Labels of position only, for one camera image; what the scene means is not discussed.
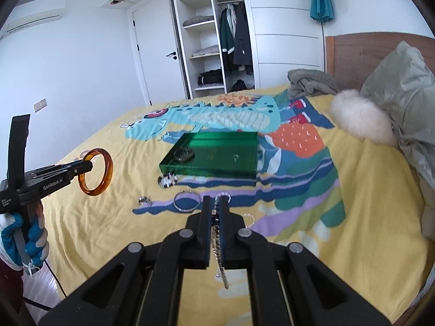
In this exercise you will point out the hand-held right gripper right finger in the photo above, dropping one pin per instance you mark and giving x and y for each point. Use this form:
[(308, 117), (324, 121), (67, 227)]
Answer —
[(221, 212)]

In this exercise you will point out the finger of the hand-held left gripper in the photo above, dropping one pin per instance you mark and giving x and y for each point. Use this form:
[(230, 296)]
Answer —
[(81, 168), (44, 171)]

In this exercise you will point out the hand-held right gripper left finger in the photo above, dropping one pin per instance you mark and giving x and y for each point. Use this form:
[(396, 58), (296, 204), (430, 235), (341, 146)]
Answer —
[(207, 212)]

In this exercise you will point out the amber bangle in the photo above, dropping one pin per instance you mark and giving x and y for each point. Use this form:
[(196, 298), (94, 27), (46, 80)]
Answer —
[(109, 169)]

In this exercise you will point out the thin silver bangle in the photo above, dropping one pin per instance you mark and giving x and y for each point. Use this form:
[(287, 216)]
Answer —
[(176, 203)]

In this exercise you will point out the green jewelry tray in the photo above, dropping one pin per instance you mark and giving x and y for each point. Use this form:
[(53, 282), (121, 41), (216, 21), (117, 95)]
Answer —
[(217, 159)]

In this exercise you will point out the dark green bangle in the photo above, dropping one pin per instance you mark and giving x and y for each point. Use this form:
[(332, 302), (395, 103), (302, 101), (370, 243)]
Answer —
[(177, 158)]

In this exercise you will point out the person's left forearm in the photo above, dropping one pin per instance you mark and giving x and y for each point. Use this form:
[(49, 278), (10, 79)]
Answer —
[(9, 288)]

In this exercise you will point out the person's left hand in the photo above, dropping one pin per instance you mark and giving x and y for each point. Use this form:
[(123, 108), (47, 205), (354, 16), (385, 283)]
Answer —
[(35, 236)]

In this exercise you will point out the yellow dinosaur print bed cover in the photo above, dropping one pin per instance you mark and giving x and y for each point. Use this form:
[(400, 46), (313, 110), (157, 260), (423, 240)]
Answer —
[(102, 227)]

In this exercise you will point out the black bag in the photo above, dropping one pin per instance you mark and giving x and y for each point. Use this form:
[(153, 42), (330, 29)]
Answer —
[(242, 86)]

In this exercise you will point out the folded black clothes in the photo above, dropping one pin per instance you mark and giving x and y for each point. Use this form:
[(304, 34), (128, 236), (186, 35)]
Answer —
[(210, 78)]

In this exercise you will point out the white air conditioner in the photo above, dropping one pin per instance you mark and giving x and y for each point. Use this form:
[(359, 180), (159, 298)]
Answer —
[(34, 15)]

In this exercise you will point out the white door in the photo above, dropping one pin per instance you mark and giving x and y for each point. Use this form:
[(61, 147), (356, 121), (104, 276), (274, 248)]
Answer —
[(153, 51)]

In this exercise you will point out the grey blanket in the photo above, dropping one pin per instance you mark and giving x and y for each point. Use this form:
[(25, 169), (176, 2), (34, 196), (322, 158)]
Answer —
[(312, 83)]

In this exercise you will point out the folded light clothes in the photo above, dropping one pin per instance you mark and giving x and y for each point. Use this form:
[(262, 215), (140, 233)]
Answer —
[(205, 51)]

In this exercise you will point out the white fur pillow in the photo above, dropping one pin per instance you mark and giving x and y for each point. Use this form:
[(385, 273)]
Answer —
[(362, 115)]

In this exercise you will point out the dark green hanging jacket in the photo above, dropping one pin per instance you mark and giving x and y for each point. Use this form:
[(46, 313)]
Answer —
[(226, 40)]

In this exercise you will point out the black hanging coat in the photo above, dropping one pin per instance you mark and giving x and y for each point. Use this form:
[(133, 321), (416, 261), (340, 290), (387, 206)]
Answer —
[(243, 40)]

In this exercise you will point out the folded grey clothes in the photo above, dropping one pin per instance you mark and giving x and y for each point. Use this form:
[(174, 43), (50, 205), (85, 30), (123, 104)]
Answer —
[(198, 21)]

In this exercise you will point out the white hanging garment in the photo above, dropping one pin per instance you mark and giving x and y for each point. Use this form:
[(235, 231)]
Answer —
[(232, 15)]

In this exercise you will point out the white wardrobe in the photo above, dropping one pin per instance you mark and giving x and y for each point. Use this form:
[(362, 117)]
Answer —
[(285, 23)]

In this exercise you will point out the wooden headboard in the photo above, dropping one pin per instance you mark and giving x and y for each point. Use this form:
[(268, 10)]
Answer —
[(350, 57)]

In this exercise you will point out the grey-green pillow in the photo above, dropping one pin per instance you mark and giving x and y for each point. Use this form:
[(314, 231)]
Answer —
[(404, 85)]

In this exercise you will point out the wall light switch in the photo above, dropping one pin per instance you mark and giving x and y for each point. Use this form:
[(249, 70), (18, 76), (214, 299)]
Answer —
[(40, 105)]

